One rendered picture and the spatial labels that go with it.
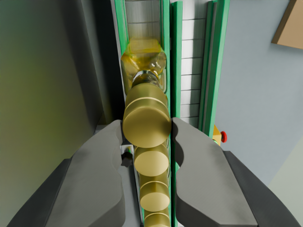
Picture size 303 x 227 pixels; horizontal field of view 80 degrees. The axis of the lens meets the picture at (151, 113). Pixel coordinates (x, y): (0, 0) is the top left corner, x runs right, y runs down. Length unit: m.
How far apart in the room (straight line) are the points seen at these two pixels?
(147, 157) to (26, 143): 0.12
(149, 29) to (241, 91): 0.38
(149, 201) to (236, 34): 0.50
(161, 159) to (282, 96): 0.62
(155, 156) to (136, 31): 0.30
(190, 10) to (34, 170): 0.37
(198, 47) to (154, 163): 0.31
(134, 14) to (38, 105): 0.26
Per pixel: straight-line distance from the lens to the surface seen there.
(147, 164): 0.18
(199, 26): 0.43
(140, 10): 0.41
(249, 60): 0.64
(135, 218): 0.78
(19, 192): 0.21
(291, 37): 0.66
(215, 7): 0.39
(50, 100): 0.25
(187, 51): 0.43
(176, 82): 0.35
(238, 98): 0.67
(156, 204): 0.23
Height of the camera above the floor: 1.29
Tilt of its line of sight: 61 degrees down
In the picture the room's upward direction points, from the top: 175 degrees clockwise
